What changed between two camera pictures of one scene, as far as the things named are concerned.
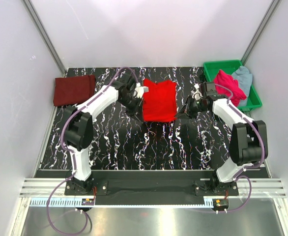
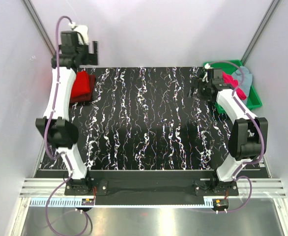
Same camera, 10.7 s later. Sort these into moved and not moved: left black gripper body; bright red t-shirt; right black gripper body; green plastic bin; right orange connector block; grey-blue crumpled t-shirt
Moved: bright red t-shirt; left black gripper body; right black gripper body
Not moved: grey-blue crumpled t-shirt; green plastic bin; right orange connector block
